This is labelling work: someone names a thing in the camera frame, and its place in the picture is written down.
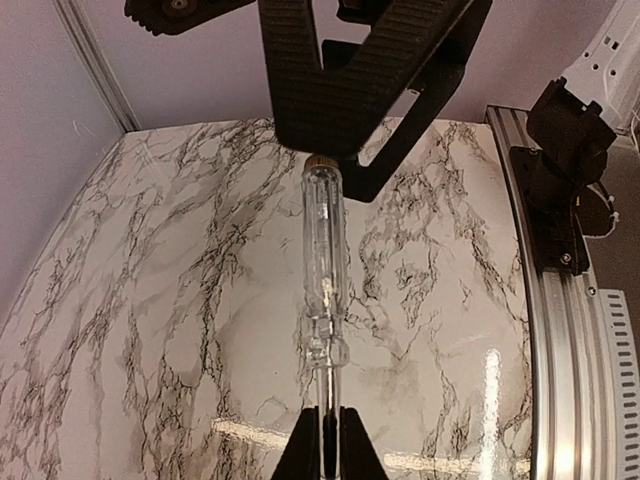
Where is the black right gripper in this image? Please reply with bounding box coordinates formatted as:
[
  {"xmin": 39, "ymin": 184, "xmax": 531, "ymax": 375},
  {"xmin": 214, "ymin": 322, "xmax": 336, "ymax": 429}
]
[{"xmin": 124, "ymin": 0, "xmax": 253, "ymax": 36}]

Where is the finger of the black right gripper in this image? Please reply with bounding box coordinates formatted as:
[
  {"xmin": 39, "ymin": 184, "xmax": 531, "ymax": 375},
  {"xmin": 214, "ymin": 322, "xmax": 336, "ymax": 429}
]
[
  {"xmin": 258, "ymin": 1, "xmax": 492, "ymax": 155},
  {"xmin": 344, "ymin": 49, "xmax": 471, "ymax": 204}
]

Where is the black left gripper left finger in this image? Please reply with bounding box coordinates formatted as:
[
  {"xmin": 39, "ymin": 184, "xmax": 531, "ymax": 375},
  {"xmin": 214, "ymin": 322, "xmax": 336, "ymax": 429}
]
[{"xmin": 271, "ymin": 407, "xmax": 320, "ymax": 480}]

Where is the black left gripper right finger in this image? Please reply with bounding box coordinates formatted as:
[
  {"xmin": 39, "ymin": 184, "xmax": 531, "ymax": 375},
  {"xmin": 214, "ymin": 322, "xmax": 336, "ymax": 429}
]
[{"xmin": 340, "ymin": 407, "xmax": 388, "ymax": 480}]

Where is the right aluminium frame post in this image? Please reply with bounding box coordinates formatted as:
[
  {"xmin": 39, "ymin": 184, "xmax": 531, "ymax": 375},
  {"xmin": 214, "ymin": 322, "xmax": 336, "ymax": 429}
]
[{"xmin": 52, "ymin": 0, "xmax": 141, "ymax": 133}]

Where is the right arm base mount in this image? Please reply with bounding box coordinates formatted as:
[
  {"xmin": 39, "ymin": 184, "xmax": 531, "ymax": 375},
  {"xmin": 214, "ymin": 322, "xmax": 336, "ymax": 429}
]
[{"xmin": 509, "ymin": 146, "xmax": 590, "ymax": 276}]

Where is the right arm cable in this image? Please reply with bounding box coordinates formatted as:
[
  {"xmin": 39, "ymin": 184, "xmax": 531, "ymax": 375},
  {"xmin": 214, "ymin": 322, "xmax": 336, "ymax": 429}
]
[{"xmin": 574, "ymin": 104, "xmax": 640, "ymax": 239}]

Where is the front aluminium rail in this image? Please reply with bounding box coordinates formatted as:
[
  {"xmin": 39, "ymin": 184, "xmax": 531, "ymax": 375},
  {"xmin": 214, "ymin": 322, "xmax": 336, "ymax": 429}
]
[{"xmin": 485, "ymin": 106, "xmax": 639, "ymax": 479}]

